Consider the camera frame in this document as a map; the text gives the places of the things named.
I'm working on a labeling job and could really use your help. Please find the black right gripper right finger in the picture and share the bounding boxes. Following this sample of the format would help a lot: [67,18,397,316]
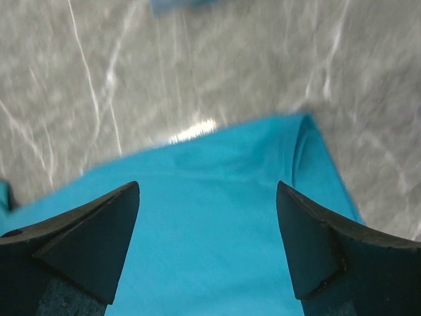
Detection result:
[276,182,420,315]

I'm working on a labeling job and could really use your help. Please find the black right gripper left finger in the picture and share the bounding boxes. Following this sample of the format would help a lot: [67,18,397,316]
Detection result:
[1,182,139,315]

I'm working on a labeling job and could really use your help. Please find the turquoise t shirt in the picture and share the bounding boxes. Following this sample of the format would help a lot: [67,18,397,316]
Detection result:
[1,114,362,315]

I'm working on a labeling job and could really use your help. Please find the folded teal t shirt underneath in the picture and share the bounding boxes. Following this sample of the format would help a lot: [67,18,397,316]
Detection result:
[149,0,214,16]

